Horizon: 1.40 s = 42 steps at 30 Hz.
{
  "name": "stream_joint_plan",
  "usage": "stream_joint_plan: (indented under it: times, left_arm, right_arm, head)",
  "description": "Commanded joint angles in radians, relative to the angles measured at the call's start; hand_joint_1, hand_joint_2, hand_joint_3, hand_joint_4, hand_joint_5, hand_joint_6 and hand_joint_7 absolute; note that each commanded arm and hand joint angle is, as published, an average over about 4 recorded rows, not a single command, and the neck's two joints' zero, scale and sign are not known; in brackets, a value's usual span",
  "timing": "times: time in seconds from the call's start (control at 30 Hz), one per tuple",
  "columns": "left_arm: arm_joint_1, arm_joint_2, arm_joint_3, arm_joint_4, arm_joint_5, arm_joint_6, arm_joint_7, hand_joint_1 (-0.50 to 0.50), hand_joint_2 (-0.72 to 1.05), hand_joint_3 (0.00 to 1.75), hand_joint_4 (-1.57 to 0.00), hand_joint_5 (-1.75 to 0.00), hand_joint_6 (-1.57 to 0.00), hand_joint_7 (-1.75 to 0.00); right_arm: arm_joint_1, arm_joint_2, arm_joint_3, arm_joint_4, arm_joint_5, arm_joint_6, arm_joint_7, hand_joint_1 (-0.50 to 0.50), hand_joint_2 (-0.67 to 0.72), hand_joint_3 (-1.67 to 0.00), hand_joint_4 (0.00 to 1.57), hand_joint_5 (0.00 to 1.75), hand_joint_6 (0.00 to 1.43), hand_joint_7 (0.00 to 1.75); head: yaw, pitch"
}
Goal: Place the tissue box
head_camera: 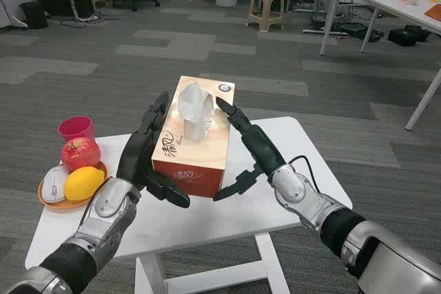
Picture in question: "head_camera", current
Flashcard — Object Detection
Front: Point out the white large desk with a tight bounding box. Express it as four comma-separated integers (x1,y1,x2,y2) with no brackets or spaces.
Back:
318,0,441,132

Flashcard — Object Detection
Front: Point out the black case on floor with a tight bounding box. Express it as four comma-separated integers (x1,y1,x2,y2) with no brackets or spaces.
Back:
387,24,431,48

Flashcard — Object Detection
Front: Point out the black flat bag on floor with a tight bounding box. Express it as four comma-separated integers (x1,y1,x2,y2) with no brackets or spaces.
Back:
336,22,385,42

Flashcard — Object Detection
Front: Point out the white small table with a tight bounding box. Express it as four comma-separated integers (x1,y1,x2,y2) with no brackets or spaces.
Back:
24,116,353,294

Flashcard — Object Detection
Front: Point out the pink plastic cup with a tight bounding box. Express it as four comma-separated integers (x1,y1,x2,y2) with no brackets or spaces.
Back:
57,115,96,143

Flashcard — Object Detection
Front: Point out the orange plate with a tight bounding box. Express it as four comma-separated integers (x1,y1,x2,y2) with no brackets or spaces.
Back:
37,158,110,210

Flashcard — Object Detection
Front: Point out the beige plastic stool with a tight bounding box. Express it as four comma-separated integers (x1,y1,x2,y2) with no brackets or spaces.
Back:
247,0,287,32

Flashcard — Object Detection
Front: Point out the white computer mouse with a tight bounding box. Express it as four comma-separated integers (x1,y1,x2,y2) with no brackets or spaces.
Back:
41,165,71,204

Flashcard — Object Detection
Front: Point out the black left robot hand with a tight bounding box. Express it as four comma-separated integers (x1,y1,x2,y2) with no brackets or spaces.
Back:
116,90,191,209

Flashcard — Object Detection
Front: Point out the orange flat board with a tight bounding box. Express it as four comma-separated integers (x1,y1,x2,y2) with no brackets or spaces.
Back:
424,4,441,21

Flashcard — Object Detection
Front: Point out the red apple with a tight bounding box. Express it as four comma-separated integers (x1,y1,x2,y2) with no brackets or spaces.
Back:
61,136,102,172

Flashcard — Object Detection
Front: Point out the black waste bin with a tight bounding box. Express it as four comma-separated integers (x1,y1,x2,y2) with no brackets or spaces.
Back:
18,1,49,30

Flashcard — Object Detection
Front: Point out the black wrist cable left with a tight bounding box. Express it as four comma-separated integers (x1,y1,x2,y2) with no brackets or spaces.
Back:
77,177,110,228

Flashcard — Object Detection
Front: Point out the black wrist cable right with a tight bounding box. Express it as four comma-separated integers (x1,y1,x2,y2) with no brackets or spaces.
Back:
286,156,320,193

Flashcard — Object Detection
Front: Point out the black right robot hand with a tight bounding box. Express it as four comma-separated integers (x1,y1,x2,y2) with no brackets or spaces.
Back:
213,96,287,202

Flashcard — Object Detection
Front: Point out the orange tissue box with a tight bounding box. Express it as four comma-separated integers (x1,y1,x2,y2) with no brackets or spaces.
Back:
151,75,237,200

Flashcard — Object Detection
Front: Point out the yellow lemon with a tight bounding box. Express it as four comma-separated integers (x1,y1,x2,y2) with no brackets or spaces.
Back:
63,166,107,202

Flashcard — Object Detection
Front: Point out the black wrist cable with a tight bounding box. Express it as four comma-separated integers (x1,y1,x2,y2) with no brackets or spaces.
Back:
286,156,320,193
77,177,110,228

